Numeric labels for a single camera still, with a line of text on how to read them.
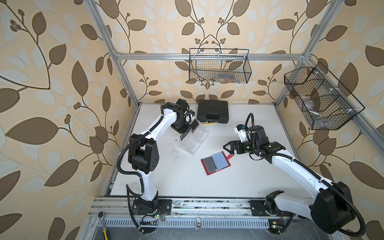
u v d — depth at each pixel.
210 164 0.90
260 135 0.63
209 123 1.09
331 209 0.39
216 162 0.89
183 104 0.75
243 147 0.71
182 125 0.76
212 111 1.10
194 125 0.98
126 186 0.72
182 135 0.88
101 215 0.71
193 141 0.95
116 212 0.74
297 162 0.50
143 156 0.50
